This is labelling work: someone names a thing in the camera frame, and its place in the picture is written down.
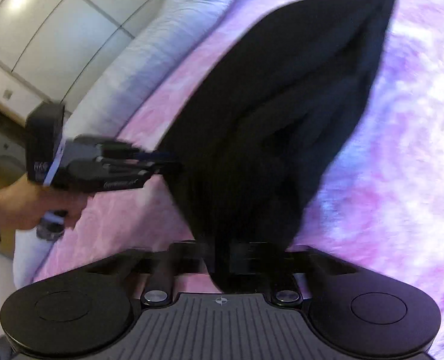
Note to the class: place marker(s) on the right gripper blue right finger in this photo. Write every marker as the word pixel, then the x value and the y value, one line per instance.
pixel 265 269

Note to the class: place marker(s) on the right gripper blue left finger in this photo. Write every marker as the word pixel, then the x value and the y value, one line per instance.
pixel 181 258

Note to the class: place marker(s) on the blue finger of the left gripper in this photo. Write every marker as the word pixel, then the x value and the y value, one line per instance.
pixel 131 167
pixel 125 150

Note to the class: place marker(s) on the black trousers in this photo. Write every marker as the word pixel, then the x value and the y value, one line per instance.
pixel 249 148

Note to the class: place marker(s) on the person's left hand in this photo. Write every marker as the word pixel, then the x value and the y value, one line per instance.
pixel 23 204

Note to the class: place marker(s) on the pink rose bed blanket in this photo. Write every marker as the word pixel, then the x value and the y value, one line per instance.
pixel 381 204

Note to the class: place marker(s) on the white wardrobe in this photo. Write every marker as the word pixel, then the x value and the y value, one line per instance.
pixel 55 50

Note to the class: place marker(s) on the grey striped duvet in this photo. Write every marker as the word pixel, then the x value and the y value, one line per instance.
pixel 139 218

